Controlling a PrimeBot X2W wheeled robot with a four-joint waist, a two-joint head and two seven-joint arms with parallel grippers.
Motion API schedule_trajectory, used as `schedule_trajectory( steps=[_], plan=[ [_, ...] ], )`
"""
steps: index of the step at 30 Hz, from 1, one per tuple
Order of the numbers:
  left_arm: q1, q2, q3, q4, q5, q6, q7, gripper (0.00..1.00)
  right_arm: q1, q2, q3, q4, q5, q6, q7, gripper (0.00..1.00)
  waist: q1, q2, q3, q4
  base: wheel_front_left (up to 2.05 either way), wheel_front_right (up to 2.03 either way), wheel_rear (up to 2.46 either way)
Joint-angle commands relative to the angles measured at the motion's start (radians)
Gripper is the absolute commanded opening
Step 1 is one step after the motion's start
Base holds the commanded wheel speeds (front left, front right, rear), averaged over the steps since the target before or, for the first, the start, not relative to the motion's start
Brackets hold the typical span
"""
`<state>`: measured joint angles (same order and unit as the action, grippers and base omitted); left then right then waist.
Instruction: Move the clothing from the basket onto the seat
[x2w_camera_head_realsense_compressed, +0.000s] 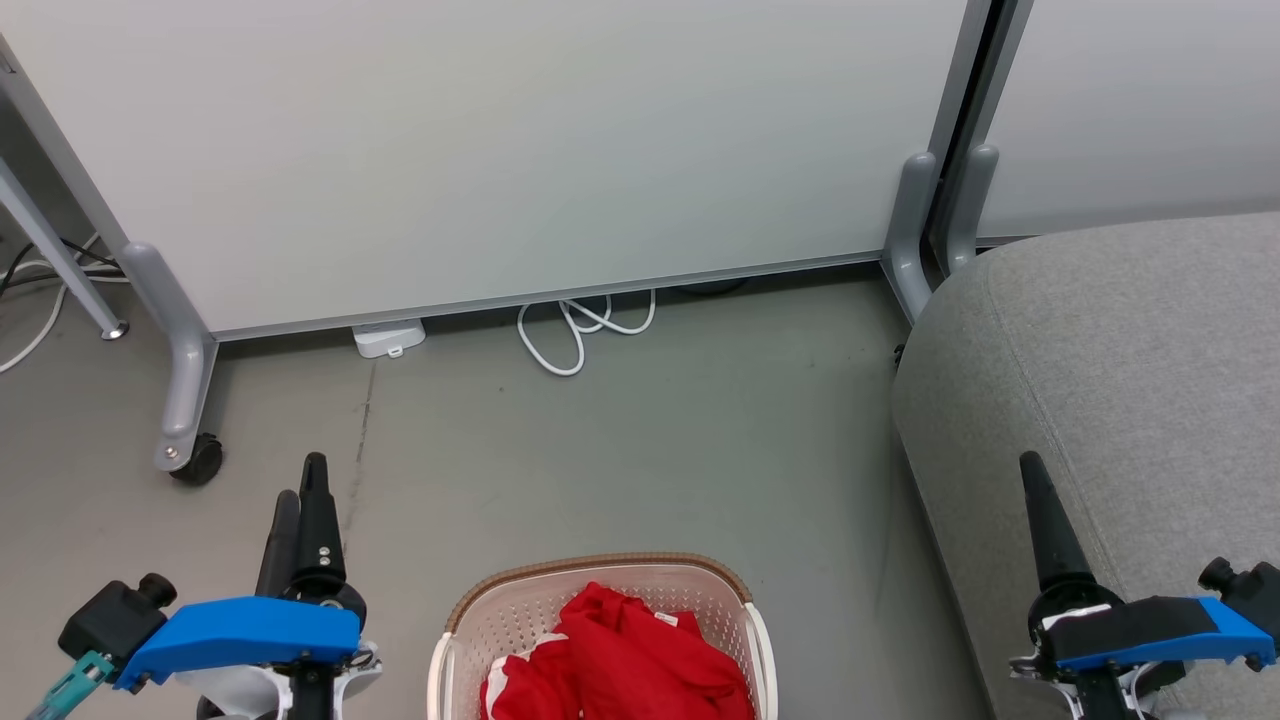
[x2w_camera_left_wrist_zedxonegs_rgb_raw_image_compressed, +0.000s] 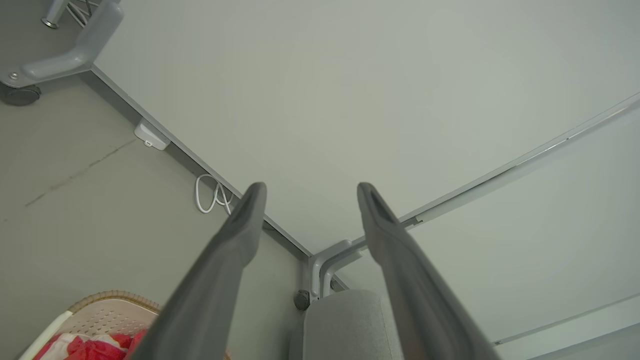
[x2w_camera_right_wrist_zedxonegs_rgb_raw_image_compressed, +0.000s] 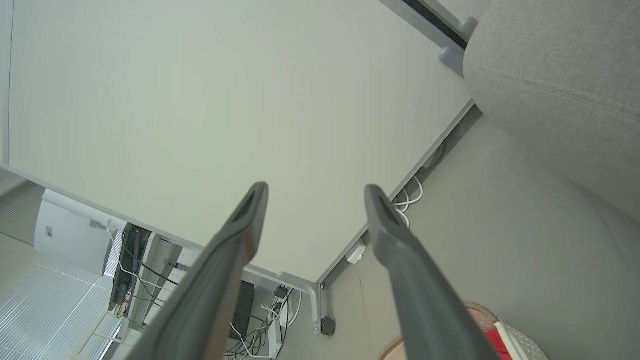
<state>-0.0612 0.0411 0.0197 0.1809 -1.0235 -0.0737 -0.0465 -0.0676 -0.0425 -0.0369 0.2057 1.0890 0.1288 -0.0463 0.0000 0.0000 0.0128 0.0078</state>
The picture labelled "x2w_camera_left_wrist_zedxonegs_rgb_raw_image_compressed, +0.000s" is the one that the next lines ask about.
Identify dark stand caster wheel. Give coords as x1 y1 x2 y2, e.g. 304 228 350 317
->
0 84 42 107

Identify grey skirting board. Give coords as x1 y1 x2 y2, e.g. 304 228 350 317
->
90 65 313 259

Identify white perforated laundry basket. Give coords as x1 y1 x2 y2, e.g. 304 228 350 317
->
19 290 233 360

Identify metal rack foot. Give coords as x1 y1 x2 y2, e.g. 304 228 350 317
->
41 0 68 29

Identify grey fabric chair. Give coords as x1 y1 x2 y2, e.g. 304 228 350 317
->
289 289 406 360

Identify grey aluminium partition rail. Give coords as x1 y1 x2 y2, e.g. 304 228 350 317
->
399 92 640 227

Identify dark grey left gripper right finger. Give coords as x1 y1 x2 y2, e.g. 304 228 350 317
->
357 182 502 360

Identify grey rolling stand leg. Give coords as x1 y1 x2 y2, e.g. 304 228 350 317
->
0 0 125 89

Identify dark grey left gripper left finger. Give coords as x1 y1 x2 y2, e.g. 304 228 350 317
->
129 182 268 360

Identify white wall socket box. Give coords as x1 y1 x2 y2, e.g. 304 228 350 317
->
134 119 172 151

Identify red and white garment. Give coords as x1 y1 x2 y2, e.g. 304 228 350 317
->
34 328 148 360

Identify white looped cable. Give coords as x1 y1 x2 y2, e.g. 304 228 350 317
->
194 173 235 216

